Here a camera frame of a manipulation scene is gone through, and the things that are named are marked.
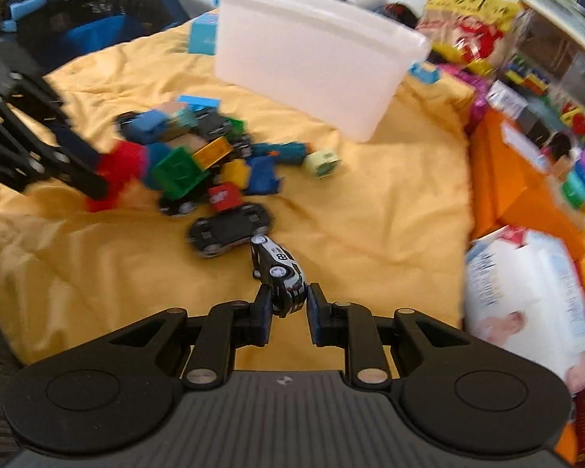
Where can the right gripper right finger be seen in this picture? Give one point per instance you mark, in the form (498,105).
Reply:
(352,328)

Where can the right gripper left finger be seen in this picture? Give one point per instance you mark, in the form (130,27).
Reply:
(214,339)

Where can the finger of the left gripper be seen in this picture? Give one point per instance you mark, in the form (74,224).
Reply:
(25,159)
(37,99)

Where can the black white toy car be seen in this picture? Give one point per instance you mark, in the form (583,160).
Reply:
(276,267)

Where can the long red duplo brick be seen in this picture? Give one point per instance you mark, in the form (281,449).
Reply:
(124,163)

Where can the green duplo brick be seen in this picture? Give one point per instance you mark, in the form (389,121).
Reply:
(178,174)

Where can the yellow duplo brick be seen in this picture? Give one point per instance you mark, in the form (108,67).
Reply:
(212,153)

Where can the small red cube block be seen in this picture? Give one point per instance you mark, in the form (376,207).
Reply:
(225,196)

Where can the black toy sports car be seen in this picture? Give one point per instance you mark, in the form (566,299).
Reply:
(214,235)

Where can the dark blue bag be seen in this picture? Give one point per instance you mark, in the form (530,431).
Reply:
(55,32)

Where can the yellow quilted cloth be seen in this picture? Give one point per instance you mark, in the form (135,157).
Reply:
(389,228)

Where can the blue duplo brick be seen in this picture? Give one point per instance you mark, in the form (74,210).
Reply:
(142,128)

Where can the blue arch block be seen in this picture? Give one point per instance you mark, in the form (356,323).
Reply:
(263,179)

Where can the pale green toy block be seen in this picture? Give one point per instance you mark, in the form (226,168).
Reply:
(321,163)

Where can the light blue flat brick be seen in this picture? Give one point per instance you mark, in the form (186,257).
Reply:
(197,103)

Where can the white baby wipes pack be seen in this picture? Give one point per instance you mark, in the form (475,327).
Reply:
(523,294)

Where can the light blue small box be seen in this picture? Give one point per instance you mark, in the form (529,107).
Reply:
(202,38)

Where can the teal toy figure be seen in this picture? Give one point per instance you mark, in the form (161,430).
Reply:
(291,153)

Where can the orange cardboard box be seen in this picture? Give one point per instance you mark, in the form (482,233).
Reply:
(508,190)

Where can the white plastic storage bin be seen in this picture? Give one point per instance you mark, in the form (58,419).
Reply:
(326,58)

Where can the shrimp cracker snack bag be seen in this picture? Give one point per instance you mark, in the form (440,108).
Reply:
(474,34)

